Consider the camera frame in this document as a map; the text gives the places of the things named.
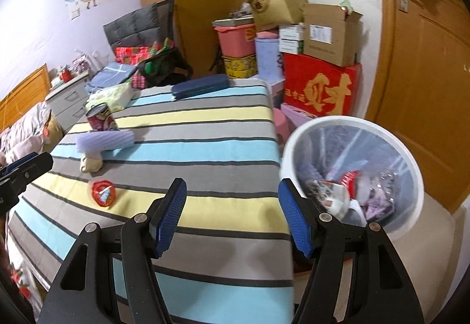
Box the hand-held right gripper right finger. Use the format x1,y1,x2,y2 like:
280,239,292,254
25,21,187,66
278,178,414,324

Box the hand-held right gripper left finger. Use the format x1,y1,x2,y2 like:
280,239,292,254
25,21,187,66
38,177,188,324

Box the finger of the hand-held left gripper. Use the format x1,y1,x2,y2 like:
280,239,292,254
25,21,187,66
0,151,54,207

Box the printed paper cup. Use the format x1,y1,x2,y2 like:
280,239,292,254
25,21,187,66
306,179,351,216

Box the clear red label plastic bottle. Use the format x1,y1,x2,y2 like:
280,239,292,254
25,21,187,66
340,167,402,200

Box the white trash bin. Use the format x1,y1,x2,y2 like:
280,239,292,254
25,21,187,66
280,116,424,237

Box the purple drink carton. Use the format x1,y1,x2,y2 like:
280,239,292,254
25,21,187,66
362,194,397,224

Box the pink floral quilt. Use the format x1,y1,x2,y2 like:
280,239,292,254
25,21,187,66
0,102,65,167

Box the beige crumpled paper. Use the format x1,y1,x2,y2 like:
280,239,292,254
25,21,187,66
80,151,104,174

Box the red jelly cup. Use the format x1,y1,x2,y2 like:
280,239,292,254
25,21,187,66
89,180,117,207

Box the wooden headboard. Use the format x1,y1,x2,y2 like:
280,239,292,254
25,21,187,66
0,63,50,130

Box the white nightstand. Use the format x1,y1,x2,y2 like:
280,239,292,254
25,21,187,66
45,69,90,132

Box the purple foam wrap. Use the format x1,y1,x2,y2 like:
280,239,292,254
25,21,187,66
76,129,135,155

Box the small red milk can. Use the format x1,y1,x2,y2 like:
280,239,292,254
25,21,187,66
85,103,119,132

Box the red flower print cloth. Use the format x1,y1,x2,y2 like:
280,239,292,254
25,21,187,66
7,258,33,299

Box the pale green tissue pack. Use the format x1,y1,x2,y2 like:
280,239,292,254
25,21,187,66
86,82,135,114

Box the blue folded cloth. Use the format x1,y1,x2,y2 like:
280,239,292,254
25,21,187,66
84,63,138,93

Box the blue glasses case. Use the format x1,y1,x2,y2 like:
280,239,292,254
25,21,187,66
171,75,228,101

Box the red gift box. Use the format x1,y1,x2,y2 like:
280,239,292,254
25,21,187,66
281,53,362,118

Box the black bag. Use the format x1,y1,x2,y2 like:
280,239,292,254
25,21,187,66
137,47,194,88

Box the red plaid cloth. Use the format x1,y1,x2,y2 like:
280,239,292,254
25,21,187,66
115,46,153,66

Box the yellow patterned box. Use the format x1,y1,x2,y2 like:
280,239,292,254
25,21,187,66
222,54,258,80

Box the lilac round box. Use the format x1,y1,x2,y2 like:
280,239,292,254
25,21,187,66
254,36,285,80

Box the white carton box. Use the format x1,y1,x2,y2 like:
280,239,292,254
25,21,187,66
279,25,305,41
279,38,305,55

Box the open cardboard box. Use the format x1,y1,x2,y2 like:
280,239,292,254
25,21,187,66
303,3,364,68

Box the grey quilted cushion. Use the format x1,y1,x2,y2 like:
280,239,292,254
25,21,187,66
103,0,177,53

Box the wooden door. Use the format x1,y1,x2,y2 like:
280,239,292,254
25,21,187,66
365,0,470,215

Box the pink plastic storage bin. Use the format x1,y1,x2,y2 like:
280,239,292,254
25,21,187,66
214,24,257,58

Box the brown paper bag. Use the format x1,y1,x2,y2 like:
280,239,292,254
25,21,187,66
241,0,308,33

